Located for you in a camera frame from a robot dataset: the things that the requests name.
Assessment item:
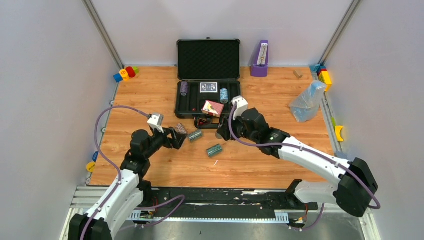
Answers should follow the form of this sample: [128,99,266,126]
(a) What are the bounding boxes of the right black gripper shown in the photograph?
[218,110,259,144]

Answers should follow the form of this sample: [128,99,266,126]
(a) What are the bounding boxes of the purple chip stack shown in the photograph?
[179,81,189,97]

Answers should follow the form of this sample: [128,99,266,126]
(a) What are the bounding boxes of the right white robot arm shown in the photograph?
[216,108,382,218]

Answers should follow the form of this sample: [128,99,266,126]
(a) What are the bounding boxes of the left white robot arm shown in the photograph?
[68,127,187,240]

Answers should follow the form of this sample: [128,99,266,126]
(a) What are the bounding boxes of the black poker set case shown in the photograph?
[174,38,242,129]

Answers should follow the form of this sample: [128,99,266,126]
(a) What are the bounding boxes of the black red case tag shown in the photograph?
[194,117,213,129]

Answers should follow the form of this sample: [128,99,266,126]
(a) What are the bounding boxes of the red playing card box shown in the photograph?
[201,100,225,118]

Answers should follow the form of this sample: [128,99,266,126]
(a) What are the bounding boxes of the light blue chip stack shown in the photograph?
[219,88,229,104]

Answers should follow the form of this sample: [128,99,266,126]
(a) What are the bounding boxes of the blue playing card deck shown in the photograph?
[199,82,219,94]

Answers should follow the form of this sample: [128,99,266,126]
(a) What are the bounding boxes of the purple metronome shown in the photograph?
[250,40,269,78]

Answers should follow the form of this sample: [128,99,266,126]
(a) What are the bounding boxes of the coloured toy cylinders cluster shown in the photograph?
[113,66,140,83]

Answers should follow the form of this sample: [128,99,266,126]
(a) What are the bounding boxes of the clear plastic bag blue contents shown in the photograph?
[288,80,327,123]

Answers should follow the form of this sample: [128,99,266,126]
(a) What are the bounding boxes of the small wooden block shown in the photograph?
[293,69,303,79]

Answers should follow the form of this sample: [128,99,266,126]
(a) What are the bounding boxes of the yellow blue round tags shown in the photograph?
[85,151,99,173]

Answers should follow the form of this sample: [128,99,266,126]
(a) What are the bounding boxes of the coloured toy blocks stack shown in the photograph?
[309,64,333,92]

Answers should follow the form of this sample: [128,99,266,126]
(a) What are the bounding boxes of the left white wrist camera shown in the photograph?
[147,112,164,134]

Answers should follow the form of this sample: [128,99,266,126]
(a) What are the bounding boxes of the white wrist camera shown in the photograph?
[147,112,164,134]
[231,95,248,121]

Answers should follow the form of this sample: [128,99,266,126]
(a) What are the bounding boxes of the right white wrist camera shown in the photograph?
[231,95,248,121]

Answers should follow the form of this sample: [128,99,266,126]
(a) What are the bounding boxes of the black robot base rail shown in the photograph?
[71,187,319,226]

